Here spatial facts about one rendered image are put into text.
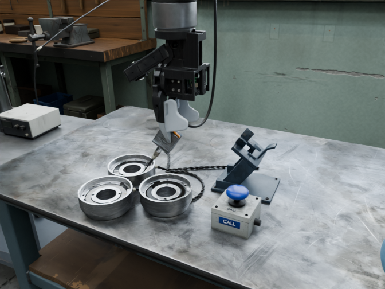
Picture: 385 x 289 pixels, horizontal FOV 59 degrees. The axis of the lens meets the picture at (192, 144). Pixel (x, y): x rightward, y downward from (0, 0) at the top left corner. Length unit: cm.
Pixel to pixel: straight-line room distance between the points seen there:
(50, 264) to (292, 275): 65
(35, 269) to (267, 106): 171
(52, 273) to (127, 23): 187
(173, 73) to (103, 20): 207
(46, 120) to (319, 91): 151
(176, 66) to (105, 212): 30
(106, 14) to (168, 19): 204
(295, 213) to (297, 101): 158
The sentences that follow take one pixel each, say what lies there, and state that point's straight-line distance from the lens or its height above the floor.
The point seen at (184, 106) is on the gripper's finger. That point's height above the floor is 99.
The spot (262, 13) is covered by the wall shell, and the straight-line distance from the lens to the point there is 220.
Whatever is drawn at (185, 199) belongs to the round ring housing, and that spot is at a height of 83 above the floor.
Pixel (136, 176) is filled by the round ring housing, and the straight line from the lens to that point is 73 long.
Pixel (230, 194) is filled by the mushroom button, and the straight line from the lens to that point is 61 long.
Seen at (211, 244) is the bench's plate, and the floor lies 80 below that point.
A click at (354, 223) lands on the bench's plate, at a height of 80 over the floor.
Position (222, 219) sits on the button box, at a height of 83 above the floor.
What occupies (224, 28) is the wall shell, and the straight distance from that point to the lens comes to 229.
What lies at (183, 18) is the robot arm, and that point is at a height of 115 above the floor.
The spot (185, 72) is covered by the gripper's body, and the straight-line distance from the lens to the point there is 59.
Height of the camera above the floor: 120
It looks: 25 degrees down
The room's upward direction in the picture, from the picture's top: 1 degrees counter-clockwise
